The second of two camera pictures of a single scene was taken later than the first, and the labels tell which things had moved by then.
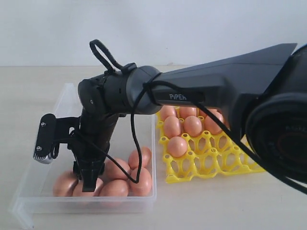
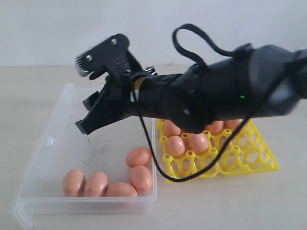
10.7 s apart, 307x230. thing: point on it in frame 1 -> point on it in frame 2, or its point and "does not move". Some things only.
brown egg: (177, 146) does not move
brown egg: (211, 125) does not move
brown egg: (171, 126) does not move
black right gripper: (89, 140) -> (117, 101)
